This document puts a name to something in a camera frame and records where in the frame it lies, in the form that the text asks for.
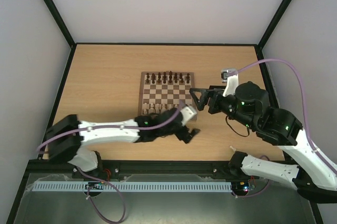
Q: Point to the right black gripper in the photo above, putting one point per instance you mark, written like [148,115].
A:
[212,100]

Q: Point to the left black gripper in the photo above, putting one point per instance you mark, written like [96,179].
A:
[181,135]

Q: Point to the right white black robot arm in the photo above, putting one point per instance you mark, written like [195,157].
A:
[313,179]

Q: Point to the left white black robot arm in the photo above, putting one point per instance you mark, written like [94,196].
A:
[70,138]

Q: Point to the wooden chess board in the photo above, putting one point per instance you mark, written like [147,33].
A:
[173,93]

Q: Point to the metal front plate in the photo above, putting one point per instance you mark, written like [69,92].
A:
[268,203]

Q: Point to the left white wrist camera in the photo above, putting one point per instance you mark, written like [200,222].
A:
[189,114]

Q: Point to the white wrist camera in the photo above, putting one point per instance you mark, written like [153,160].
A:
[230,77]
[189,114]

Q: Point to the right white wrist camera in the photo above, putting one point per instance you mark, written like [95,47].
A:
[230,77]

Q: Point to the black aluminium mounting rail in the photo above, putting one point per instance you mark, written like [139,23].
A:
[120,169]

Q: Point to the light blue slotted cable duct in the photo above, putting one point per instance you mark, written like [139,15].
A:
[82,186]

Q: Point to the black enclosure frame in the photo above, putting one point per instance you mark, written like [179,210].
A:
[258,50]

